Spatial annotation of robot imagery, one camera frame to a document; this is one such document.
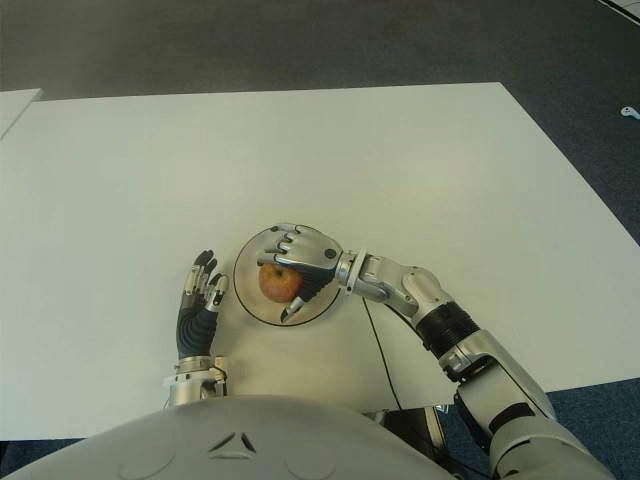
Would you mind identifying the grey robot torso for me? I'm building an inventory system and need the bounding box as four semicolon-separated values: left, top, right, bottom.
0;394;467;480

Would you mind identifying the red apple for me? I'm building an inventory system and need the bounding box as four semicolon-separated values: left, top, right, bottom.
257;263;304;303

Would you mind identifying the white side table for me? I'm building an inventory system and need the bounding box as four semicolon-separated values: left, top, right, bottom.
0;88;43;141

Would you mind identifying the black cable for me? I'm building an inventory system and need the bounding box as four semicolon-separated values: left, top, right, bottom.
361;296;407;412

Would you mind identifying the white plate black rim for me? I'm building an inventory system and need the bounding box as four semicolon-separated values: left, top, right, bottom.
232;225;344;328

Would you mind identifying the black metal frame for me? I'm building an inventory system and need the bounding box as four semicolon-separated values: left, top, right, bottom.
363;406;454;480

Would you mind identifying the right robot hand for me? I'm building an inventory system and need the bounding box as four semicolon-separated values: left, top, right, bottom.
255;222;347;323

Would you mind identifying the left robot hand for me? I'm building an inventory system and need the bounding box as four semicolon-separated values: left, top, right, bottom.
174;249;231;359

